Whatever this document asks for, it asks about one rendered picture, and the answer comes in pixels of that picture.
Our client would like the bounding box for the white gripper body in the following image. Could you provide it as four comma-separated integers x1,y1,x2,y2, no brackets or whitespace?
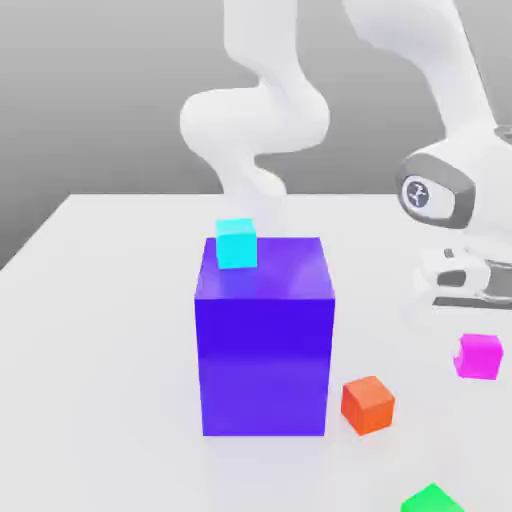
404,294,512,334

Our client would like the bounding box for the small magenta cube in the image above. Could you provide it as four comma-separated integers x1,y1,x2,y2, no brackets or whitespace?
452,333,505,382

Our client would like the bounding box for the small orange cube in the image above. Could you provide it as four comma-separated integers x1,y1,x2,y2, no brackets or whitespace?
340,374,397,437

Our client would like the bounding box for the small green cube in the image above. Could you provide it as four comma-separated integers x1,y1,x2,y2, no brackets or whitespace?
399,482,468,512

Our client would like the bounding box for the small cyan cube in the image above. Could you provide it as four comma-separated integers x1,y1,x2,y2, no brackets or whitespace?
214,217,259,270

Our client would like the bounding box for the large purple box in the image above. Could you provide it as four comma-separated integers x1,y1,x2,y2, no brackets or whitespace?
193,236,336,438

